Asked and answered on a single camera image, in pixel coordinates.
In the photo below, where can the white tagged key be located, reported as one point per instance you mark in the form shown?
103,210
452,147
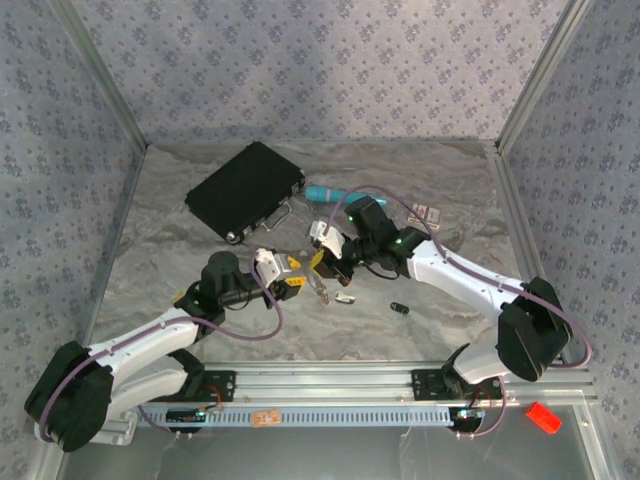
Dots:
346,298

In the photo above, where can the black key tag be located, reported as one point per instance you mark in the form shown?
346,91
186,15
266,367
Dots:
400,308

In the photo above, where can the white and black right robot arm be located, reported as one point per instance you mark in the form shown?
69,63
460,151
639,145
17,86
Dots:
465,280

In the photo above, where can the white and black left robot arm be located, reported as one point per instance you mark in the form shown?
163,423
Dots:
145,335

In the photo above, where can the teal pen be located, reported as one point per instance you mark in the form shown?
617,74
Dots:
322,194

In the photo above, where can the small red white card box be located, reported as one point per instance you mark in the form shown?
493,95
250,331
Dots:
425,215

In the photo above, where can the black hard case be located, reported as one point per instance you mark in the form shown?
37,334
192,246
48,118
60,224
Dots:
245,190

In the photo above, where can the small circuit board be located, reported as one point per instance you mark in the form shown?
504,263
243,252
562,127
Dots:
468,415
187,415

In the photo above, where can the red plastic block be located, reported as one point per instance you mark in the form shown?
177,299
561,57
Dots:
544,417

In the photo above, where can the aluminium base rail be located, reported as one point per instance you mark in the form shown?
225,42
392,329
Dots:
325,382

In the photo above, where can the aluminium frame side rail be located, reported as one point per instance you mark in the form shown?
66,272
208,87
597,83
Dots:
522,225
108,260

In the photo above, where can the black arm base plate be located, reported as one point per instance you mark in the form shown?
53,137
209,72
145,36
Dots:
430,385
220,386

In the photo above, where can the aluminium end bracket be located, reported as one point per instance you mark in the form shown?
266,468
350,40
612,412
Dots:
112,429

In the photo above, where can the aluminium frame post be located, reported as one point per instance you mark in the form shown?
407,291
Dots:
542,75

